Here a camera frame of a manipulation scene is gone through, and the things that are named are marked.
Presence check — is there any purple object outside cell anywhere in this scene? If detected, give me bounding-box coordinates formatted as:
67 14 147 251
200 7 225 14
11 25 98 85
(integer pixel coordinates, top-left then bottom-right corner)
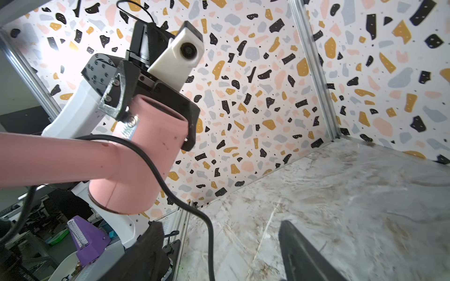
67 215 111 267

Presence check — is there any black cord of pink dryer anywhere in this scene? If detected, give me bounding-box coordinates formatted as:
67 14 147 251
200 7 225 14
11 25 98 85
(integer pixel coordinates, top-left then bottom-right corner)
0 134 216 281

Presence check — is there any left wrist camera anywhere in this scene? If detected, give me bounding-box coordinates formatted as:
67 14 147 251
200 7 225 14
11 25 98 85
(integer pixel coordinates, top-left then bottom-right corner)
125 21 205 91

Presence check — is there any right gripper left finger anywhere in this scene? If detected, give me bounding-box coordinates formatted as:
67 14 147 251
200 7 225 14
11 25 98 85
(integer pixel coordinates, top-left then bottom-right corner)
100 222 170 281

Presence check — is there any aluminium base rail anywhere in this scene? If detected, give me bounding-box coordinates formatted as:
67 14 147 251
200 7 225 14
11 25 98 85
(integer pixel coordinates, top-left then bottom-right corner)
156 207 191 281

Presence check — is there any pink hair dryer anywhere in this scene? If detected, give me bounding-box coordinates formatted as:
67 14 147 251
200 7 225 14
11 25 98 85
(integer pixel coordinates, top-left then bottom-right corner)
1 95 188 215

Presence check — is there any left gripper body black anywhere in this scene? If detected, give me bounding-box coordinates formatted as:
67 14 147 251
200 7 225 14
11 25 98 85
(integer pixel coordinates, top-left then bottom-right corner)
82 53 125 105

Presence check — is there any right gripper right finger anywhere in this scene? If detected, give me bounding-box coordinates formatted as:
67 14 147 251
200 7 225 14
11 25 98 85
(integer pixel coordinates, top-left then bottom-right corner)
278 220 346 281

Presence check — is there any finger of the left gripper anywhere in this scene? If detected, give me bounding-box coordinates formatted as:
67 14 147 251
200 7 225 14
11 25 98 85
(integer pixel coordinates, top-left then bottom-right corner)
137 80 200 152
98 60 141 121

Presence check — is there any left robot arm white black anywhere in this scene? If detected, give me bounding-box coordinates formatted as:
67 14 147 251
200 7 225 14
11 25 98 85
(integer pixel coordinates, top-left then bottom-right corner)
44 47 206 219

